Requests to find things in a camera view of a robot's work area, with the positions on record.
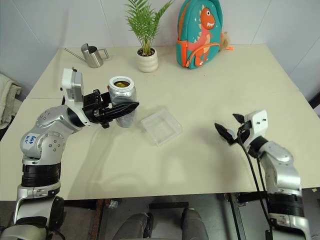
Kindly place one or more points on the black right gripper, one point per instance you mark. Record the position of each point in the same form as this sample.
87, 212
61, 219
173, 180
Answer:
243, 126

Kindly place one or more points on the dark object at wall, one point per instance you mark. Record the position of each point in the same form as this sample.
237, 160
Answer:
315, 98

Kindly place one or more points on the small clear plastic piece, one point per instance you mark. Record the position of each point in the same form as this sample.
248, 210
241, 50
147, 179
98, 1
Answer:
112, 203

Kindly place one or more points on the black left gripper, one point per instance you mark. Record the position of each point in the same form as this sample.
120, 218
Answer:
92, 106

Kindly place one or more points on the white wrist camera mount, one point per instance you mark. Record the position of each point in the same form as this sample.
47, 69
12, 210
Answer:
71, 86
257, 123

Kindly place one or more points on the grey rounded shape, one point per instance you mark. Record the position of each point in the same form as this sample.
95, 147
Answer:
195, 223
133, 226

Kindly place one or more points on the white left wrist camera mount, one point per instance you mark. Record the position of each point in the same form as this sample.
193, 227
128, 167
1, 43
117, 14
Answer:
71, 86

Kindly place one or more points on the brown table leg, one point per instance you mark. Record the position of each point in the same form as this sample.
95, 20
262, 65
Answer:
97, 220

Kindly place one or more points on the green palm plant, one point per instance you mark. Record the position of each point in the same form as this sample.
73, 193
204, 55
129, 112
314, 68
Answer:
146, 22

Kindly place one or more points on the clear jar with silver wrap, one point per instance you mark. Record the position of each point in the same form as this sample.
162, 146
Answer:
125, 96

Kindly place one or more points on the steel watering can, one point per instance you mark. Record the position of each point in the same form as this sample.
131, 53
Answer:
93, 56

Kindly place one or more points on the beige cloth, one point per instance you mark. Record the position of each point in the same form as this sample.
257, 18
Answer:
7, 100

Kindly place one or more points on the white ribbed plant pot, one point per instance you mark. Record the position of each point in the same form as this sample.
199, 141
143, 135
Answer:
147, 61

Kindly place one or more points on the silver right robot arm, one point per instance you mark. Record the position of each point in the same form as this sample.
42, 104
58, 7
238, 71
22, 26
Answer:
281, 165

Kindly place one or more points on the teal dinosaur backpack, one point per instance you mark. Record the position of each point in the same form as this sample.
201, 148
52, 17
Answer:
198, 35

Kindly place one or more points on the clear plastic box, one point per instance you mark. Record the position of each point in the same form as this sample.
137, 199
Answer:
161, 128

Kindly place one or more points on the yellow green jar contents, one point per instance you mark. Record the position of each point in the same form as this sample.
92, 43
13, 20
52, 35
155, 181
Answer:
121, 84

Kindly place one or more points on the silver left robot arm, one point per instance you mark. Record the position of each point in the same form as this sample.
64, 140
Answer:
47, 140

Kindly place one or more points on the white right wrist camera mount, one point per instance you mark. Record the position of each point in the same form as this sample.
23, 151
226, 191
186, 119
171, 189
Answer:
257, 123

